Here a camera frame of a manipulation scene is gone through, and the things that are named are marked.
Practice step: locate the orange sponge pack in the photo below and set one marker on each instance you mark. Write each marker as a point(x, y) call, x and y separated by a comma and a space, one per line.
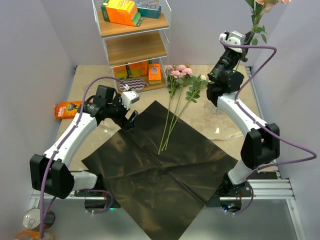
point(120, 72)
point(154, 73)
point(137, 69)

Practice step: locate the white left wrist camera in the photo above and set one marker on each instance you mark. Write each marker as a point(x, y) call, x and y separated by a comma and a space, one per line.
point(128, 98)

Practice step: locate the peach rose stem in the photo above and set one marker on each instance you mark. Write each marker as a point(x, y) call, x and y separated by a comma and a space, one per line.
point(259, 8)

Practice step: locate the orange plastic container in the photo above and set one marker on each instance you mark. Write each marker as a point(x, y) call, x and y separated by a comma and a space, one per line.
point(34, 235)

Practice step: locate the aluminium rail frame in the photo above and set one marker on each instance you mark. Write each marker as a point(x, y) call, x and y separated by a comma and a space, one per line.
point(268, 217)

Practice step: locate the orange sponge pack right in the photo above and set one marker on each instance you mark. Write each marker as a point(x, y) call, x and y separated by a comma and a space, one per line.
point(154, 73)

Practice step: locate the teal box top shelf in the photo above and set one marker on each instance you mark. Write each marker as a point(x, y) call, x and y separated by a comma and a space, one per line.
point(149, 10)

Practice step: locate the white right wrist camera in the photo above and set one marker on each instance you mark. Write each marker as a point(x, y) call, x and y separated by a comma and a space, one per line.
point(233, 40)

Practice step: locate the pink artificial flower bouquet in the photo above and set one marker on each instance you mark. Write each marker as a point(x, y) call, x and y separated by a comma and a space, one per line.
point(183, 88)

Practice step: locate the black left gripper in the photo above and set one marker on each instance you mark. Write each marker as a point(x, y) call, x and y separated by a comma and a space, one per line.
point(117, 100)

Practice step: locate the white wire wooden shelf rack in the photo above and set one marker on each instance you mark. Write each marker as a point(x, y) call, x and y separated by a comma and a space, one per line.
point(124, 44)

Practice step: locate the orange sponge pack middle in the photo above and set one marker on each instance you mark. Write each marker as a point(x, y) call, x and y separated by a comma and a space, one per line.
point(137, 69)

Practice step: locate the orange sponge box top shelf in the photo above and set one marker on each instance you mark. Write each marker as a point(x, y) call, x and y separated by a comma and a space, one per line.
point(124, 12)

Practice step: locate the orange sponge pack left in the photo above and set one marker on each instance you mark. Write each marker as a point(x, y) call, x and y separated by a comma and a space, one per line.
point(120, 72)

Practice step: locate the orange razor package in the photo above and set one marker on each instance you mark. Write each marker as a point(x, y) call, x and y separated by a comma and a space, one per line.
point(66, 110)

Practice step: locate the black wrapping paper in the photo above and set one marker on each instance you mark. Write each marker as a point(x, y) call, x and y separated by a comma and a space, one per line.
point(162, 191)

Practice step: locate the cream printed ribbon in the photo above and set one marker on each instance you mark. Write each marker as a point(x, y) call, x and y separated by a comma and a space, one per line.
point(221, 135)

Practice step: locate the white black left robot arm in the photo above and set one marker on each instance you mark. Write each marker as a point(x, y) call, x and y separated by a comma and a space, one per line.
point(50, 171)

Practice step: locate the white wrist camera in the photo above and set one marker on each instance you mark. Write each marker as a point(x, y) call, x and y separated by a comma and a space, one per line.
point(128, 98)
point(233, 40)

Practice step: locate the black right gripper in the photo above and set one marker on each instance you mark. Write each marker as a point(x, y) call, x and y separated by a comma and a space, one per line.
point(248, 36)

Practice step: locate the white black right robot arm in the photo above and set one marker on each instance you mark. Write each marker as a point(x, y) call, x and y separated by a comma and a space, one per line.
point(260, 147)

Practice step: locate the metal tin can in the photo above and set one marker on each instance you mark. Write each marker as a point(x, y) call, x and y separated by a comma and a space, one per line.
point(32, 219)

